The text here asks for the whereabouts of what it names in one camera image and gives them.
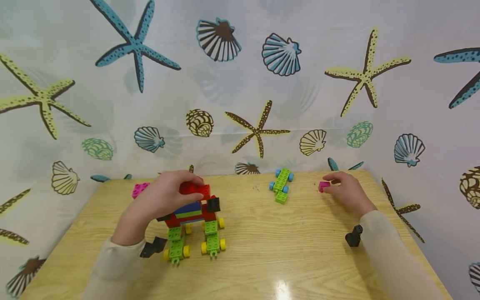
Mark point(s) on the person's right index finger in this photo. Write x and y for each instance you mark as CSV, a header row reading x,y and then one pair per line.
x,y
339,176

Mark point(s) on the multicolour toy brick vehicle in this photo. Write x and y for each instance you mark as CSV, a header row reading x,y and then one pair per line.
x,y
195,214

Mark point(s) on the black wrist band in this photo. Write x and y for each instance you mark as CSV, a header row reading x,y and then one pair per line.
x,y
354,237
152,248

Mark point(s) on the small pink toy brick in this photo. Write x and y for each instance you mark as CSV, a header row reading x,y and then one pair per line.
x,y
323,186

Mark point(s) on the green chassis with blue wheels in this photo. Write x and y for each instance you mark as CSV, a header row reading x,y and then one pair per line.
x,y
281,185

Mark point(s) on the person's left fingers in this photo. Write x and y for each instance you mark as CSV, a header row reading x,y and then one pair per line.
x,y
183,178

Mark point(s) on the person's right forearm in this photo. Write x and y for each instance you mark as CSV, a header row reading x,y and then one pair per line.
x,y
393,258

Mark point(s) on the red toy brick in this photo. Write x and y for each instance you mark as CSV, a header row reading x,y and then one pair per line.
x,y
197,191

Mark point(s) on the person's right hand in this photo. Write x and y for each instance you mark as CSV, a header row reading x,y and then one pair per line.
x,y
350,193

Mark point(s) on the person's left hand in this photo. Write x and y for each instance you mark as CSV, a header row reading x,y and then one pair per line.
x,y
150,206

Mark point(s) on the person's left forearm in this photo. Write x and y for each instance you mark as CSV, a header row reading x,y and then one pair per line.
x,y
114,271

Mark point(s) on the person's right thumb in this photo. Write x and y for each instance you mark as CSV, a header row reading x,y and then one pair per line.
x,y
332,190

